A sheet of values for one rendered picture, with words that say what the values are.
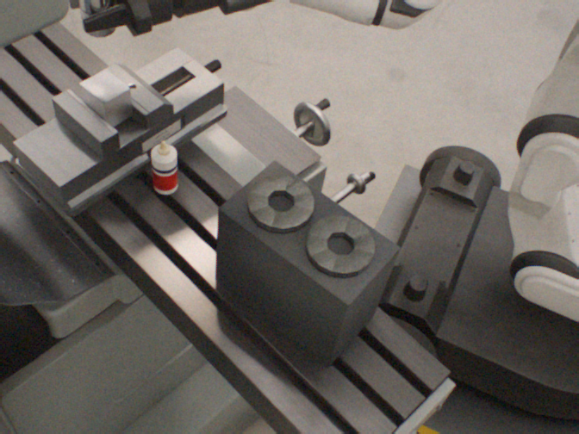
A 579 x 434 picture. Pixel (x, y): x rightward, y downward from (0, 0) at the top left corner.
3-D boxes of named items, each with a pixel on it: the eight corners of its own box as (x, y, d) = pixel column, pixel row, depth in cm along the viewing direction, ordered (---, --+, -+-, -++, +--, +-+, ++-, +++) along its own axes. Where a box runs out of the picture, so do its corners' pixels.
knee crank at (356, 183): (364, 170, 189) (368, 155, 184) (381, 184, 187) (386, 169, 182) (303, 215, 179) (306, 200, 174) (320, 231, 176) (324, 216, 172)
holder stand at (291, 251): (264, 232, 120) (275, 151, 104) (375, 314, 113) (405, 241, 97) (214, 280, 114) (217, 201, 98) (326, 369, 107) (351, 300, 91)
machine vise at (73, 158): (174, 70, 140) (173, 23, 131) (229, 114, 134) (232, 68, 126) (14, 164, 123) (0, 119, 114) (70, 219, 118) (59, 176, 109)
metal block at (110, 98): (109, 95, 123) (106, 68, 118) (133, 115, 121) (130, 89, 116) (84, 110, 120) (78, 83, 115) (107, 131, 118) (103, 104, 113)
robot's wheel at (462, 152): (487, 212, 196) (513, 163, 180) (482, 226, 193) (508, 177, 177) (416, 182, 199) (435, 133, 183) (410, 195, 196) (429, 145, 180)
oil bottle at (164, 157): (167, 172, 125) (164, 127, 116) (183, 187, 124) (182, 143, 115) (148, 184, 123) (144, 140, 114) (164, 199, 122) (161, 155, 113)
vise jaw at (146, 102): (126, 74, 128) (124, 57, 125) (174, 114, 124) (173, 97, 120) (98, 90, 125) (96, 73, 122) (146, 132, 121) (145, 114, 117)
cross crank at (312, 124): (304, 118, 185) (310, 83, 175) (339, 146, 181) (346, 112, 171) (258, 149, 178) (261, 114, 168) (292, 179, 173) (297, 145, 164)
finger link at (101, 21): (81, 15, 99) (125, 3, 102) (84, 34, 102) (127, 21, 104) (85, 21, 99) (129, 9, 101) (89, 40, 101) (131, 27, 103)
